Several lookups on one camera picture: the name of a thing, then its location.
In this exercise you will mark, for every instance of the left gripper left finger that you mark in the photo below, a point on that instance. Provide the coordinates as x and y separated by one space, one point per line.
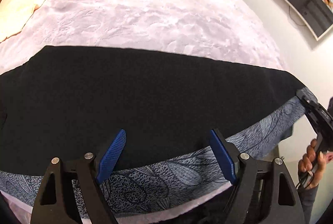
55 201

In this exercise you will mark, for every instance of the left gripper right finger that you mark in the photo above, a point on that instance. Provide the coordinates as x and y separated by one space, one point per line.
263 190

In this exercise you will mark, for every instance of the blue patterned fabric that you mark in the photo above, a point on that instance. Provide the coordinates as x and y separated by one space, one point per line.
170 188

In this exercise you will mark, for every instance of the black pants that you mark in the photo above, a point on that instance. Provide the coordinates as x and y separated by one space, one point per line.
66 101

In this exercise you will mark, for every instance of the person's right hand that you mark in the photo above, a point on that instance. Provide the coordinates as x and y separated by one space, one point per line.
305 164

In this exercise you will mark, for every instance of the lavender plush bedspread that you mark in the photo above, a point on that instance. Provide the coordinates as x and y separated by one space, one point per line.
225 30

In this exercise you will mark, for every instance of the wall-mounted monitor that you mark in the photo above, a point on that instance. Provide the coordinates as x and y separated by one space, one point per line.
316 15

